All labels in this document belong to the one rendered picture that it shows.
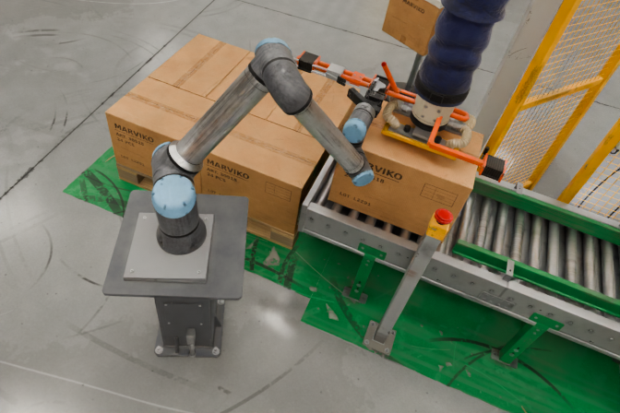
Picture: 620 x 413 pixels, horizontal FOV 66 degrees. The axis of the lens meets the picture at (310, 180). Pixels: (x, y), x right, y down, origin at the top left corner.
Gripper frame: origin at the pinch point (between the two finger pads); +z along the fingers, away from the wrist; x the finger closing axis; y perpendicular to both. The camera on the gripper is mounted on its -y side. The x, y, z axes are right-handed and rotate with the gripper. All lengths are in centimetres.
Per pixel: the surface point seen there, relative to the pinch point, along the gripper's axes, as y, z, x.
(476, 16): 29, -12, 48
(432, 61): 20.4, -7.3, 24.1
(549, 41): 64, 40, 25
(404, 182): 28.2, -21.5, -29.1
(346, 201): 5, -22, -55
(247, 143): -58, -4, -60
